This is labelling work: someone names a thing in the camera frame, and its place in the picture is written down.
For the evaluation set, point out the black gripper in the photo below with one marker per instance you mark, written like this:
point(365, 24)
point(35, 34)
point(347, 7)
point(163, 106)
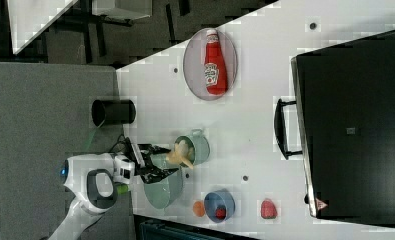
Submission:
point(147, 174)

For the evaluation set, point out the orange fruit toy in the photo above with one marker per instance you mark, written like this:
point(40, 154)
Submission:
point(198, 208)

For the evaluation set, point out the peeled banana toy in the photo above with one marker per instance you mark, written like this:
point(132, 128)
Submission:
point(181, 154)

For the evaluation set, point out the green perforated colander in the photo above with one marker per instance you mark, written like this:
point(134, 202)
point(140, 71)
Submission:
point(163, 193)

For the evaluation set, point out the green mug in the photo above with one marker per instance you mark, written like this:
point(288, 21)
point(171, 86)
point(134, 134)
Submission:
point(200, 144)

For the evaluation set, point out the black cylindrical cup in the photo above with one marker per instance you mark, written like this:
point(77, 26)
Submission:
point(113, 112)

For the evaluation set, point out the red ketchup bottle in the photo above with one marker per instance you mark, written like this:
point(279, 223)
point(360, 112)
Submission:
point(215, 72)

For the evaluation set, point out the blue bowl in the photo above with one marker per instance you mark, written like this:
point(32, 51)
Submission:
point(219, 198)

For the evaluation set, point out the lilac round plate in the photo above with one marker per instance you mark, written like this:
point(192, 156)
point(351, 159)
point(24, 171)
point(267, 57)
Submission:
point(193, 63)

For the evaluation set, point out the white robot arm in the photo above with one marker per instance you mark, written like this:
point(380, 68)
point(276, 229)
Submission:
point(94, 179)

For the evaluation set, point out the small red strawberry toy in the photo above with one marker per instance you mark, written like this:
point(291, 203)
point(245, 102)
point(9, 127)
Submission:
point(220, 212)

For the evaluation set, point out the black toaster oven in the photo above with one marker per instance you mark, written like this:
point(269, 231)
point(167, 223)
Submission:
point(345, 102)

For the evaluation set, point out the green vegetable toy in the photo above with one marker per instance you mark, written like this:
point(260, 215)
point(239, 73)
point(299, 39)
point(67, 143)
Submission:
point(123, 189)

